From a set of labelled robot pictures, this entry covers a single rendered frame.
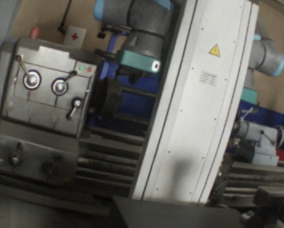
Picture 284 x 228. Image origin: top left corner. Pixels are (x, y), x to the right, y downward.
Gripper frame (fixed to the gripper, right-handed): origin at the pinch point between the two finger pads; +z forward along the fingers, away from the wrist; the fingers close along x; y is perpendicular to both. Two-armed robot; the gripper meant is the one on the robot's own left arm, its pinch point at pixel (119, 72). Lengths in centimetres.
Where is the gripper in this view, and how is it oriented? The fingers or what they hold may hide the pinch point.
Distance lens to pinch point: 229.9
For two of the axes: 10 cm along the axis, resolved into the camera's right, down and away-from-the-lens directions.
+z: -6.5, 1.1, -7.5
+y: 3.3, -8.5, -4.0
